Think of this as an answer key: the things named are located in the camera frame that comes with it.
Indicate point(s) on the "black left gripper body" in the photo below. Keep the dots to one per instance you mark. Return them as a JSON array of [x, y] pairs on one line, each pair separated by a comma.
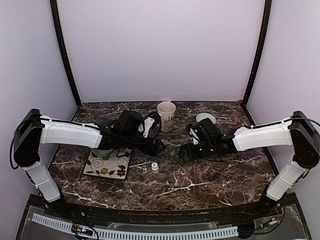
[[151, 151]]

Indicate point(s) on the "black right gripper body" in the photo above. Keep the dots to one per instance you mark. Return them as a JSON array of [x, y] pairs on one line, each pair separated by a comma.
[[194, 154]]

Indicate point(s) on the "green weekly pill organizer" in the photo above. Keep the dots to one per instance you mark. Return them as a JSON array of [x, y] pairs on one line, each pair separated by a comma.
[[174, 154]]

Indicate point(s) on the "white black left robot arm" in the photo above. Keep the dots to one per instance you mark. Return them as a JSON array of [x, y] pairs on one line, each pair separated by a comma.
[[130, 130]]

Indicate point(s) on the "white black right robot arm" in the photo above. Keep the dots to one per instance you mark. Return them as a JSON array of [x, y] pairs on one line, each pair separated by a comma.
[[297, 131]]

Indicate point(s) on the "white pill bottle left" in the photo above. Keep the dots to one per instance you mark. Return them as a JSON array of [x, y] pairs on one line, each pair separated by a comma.
[[155, 167]]

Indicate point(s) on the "striped light blue bowl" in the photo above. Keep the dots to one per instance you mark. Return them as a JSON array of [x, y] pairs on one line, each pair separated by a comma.
[[205, 115]]

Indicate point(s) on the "white mug with coral pattern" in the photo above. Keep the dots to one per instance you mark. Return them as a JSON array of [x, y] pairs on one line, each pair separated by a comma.
[[166, 111]]

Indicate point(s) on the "square floral plate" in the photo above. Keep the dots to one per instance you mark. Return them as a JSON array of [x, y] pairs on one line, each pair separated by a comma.
[[112, 165]]

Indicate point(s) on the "plain celadon green bowl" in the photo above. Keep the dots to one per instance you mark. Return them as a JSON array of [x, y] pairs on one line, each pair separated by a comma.
[[101, 152]]

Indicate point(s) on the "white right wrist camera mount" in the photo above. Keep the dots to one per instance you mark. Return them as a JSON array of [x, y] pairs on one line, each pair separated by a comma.
[[192, 134]]

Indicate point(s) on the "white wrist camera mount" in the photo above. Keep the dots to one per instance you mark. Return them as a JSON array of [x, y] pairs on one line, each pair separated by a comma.
[[192, 134], [145, 127]]

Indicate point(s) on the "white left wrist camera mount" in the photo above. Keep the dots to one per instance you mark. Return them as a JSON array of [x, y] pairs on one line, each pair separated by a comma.
[[145, 127]]

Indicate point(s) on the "black front table rail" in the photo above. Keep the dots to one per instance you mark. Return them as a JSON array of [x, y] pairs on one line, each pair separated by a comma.
[[289, 210]]

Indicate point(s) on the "white slotted cable duct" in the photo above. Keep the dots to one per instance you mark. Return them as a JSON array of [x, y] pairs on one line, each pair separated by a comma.
[[121, 231]]

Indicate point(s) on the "black frame post right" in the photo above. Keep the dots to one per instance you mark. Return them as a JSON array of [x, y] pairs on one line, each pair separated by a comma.
[[258, 52]]

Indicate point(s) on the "black frame post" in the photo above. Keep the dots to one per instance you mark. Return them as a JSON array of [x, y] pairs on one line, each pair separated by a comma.
[[63, 51], [258, 52]]

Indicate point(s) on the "black frame post left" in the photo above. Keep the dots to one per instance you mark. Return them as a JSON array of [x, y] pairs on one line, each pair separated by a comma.
[[63, 51]]

